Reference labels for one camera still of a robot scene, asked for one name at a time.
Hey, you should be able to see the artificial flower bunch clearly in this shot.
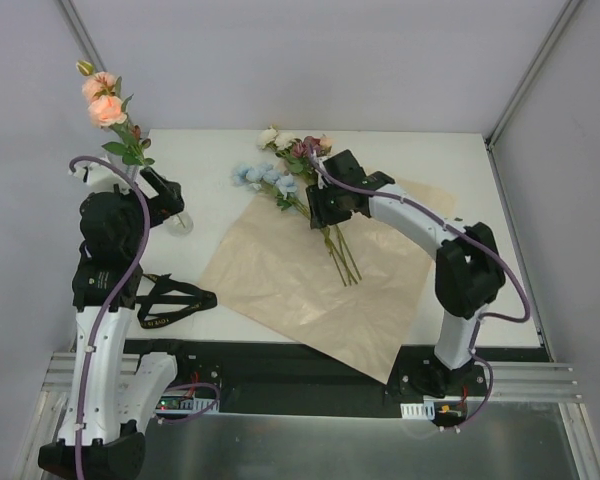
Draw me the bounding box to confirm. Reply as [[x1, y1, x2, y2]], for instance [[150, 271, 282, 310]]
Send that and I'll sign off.
[[245, 126, 362, 286]]

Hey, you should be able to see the blue flower stem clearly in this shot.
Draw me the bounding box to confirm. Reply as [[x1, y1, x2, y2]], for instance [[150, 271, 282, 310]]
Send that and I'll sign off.
[[230, 163, 310, 220]]

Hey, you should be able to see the orange wrapping paper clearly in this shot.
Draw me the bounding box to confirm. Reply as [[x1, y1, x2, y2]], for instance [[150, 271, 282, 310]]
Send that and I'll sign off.
[[200, 192, 432, 383]]

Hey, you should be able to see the black ribbon gold lettering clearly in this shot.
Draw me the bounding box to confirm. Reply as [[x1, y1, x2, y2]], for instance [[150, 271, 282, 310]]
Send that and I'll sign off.
[[137, 273, 218, 330]]

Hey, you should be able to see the peach rose stem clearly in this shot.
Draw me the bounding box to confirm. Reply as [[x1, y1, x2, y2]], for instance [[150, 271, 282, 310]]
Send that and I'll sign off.
[[75, 58, 189, 231]]

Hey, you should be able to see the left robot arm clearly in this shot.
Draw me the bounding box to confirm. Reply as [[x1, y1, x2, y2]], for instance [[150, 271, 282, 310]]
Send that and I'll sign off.
[[38, 167, 192, 479]]

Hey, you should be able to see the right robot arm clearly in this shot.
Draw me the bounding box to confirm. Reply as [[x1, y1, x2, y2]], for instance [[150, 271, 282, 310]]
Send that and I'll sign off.
[[306, 150, 505, 398]]

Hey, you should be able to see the clear glass vase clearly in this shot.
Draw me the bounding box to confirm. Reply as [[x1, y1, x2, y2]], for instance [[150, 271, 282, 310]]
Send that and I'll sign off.
[[144, 167, 195, 237]]

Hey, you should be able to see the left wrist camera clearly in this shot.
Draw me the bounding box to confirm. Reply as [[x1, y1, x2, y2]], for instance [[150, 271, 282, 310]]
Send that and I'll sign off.
[[69, 155, 130, 193]]

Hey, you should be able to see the left aluminium frame post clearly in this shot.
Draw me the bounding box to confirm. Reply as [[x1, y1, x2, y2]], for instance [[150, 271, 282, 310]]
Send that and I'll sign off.
[[54, 0, 144, 146]]

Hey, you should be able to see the aluminium frame post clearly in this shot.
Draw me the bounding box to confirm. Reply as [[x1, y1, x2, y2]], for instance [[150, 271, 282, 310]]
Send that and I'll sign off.
[[484, 0, 584, 149], [54, 0, 144, 146]]

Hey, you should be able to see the front aluminium rail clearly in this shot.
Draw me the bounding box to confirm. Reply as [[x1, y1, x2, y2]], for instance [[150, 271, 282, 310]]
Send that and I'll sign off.
[[41, 352, 584, 404]]

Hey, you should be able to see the right aluminium frame post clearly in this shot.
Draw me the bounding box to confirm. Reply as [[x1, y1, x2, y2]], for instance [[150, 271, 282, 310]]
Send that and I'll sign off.
[[484, 0, 584, 149]]

